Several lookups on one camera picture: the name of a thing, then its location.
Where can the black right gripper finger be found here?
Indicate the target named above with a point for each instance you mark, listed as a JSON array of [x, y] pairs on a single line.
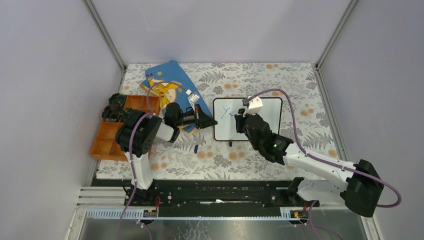
[[241, 112], [239, 123]]

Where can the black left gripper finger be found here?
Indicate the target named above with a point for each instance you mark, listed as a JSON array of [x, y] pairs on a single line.
[[203, 123], [199, 114]]

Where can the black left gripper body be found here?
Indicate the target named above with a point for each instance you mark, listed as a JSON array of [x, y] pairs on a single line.
[[190, 121]]

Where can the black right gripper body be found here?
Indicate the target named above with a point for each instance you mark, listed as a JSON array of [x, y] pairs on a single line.
[[256, 146]]

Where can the white whiteboard black frame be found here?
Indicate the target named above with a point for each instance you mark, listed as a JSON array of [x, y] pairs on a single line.
[[225, 129]]

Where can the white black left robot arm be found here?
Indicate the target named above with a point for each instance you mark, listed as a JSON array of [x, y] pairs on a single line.
[[139, 131]]

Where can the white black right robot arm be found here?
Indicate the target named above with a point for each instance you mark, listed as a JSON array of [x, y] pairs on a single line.
[[355, 185]]

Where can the blue Pikachu cloth bag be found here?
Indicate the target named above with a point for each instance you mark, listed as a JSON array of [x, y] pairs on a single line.
[[166, 86]]

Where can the dark patterned cloth roll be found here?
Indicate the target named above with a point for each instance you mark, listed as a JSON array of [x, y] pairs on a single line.
[[125, 113], [118, 99], [111, 113]]

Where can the orange wooden compartment tray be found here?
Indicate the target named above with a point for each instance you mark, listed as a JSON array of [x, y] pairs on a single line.
[[104, 146]]

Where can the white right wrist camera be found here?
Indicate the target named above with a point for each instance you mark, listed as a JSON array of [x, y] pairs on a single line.
[[253, 104]]

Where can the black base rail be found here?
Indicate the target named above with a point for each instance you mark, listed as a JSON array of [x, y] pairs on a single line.
[[170, 193]]

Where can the aluminium frame post right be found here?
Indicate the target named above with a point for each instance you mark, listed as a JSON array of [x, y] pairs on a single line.
[[334, 36]]

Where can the aluminium frame post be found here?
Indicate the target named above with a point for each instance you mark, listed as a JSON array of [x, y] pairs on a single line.
[[93, 12], [334, 36]]

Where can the aluminium frame post left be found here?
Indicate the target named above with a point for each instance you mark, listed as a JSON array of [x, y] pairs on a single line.
[[93, 12]]

